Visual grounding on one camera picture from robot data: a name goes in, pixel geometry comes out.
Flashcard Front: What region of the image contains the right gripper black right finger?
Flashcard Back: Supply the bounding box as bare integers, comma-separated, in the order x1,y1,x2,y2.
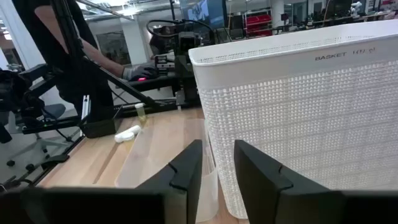
233,139,331,224

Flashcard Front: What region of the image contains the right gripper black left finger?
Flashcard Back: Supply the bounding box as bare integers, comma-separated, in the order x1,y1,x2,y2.
136,139,204,224

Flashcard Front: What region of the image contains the white perforated plastic basket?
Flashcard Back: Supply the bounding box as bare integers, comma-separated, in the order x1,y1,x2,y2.
188,19,398,220

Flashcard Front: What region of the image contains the clear plastic bin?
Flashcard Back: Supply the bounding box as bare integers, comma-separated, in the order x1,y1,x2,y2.
114,118,220,223

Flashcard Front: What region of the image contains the person's hand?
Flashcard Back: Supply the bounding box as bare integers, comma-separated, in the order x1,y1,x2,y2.
122,64,159,82

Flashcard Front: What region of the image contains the yellow translucent pill bottle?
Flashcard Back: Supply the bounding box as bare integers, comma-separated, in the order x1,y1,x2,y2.
134,103,147,124

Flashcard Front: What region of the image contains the large display screen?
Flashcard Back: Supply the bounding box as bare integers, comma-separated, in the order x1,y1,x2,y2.
179,0,228,29

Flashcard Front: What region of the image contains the silver aluminium extrusion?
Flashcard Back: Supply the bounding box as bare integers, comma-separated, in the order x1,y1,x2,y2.
81,95,91,121

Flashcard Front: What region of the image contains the red storage bin shelf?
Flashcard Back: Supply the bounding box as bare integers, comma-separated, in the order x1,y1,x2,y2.
243,11,273,37

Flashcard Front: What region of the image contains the person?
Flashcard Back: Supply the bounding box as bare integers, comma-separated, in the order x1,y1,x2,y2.
11,0,125,125

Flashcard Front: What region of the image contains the grey office chair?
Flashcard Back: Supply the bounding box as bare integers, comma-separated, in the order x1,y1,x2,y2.
6,103,74,172

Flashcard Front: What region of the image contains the black frame base block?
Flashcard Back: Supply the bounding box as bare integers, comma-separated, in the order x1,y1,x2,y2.
79,118,118,139

